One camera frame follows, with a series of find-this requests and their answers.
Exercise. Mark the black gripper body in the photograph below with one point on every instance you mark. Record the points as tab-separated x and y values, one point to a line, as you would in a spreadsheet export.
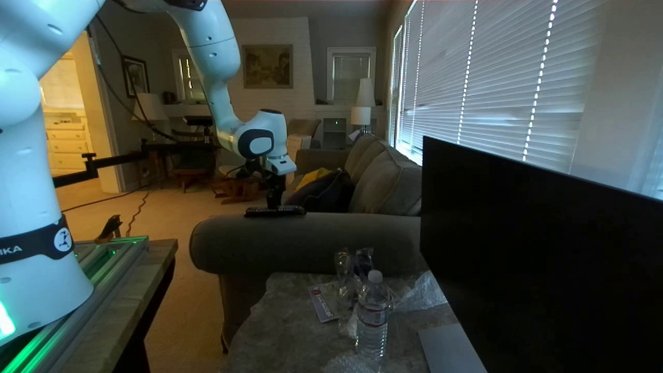
261	169

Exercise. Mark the black remote control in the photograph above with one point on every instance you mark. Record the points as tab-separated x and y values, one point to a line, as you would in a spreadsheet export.
275	212

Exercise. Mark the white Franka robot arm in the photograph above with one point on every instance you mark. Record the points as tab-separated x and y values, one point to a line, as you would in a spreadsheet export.
26	207

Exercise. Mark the beige fabric couch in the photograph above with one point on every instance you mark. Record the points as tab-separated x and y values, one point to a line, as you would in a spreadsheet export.
275	240

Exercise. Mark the brown wooden stool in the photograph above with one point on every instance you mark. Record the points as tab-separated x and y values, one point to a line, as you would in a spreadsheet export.
235	190

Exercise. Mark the yellow throw pillow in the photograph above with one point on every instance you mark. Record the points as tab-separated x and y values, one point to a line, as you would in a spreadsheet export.
310	179

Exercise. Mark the dark throw pillow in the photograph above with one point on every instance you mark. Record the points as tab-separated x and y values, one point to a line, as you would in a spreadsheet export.
327	198

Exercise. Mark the large framed painting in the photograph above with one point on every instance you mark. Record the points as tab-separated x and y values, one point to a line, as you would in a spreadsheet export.
267	67

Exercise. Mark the table lamp with white shade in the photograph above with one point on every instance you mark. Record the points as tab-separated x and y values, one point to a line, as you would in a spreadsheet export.
358	116

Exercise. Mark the wide background window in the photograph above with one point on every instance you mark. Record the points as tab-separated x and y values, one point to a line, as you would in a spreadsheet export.
184	80

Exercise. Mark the small clear plastic wrapper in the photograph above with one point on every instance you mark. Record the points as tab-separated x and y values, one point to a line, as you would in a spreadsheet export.
324	306

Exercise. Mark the table lamp with beige shade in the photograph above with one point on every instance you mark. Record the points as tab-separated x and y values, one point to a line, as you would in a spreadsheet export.
150	108

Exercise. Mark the tall background window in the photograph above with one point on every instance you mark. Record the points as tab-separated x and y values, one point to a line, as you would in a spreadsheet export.
349	72

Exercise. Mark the clear plastic water bottle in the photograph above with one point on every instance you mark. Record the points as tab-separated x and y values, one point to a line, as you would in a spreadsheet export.
372	317

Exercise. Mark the small dark framed picture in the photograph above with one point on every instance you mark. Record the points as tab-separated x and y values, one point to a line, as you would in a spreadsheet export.
135	76

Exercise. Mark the clear plastic bag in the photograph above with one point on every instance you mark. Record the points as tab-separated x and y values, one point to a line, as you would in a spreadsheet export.
421	293

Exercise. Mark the light wooden dresser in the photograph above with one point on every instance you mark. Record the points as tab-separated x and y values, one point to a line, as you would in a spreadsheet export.
65	141

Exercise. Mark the silver monitor stand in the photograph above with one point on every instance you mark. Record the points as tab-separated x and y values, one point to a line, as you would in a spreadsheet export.
448	349

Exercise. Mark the wide white window blinds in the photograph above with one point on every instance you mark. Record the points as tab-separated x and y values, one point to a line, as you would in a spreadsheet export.
498	84

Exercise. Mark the black flat screen monitor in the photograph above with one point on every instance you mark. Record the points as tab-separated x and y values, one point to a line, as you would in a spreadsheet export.
552	276

